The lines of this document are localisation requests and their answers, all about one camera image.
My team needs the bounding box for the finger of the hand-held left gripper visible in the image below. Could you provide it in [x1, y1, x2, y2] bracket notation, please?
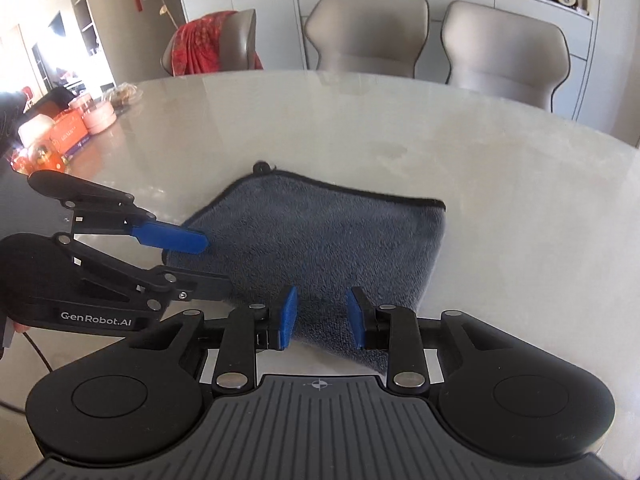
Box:
[54, 232, 234, 312]
[27, 169, 209, 256]

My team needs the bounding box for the pink round box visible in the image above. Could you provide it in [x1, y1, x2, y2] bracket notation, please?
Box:
[67, 94, 119, 135]

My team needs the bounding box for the beige upholstered dining chair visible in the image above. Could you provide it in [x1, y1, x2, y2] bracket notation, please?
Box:
[304, 0, 431, 80]
[442, 0, 572, 113]

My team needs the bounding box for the orange cardboard box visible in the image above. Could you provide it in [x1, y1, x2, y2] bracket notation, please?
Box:
[46, 111, 92, 157]

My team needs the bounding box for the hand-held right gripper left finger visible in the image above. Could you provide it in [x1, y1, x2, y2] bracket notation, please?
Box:
[129, 286, 300, 394]

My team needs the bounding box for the black cable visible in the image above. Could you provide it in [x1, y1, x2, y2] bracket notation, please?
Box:
[19, 331, 57, 377]

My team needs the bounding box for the grey-brown dining chair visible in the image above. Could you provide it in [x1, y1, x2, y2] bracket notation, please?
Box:
[160, 8, 259, 77]

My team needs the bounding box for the blue and grey microfibre towel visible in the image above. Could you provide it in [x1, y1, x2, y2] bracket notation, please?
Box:
[162, 161, 447, 376]

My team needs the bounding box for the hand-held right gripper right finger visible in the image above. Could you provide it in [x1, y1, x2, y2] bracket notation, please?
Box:
[345, 287, 516, 395]

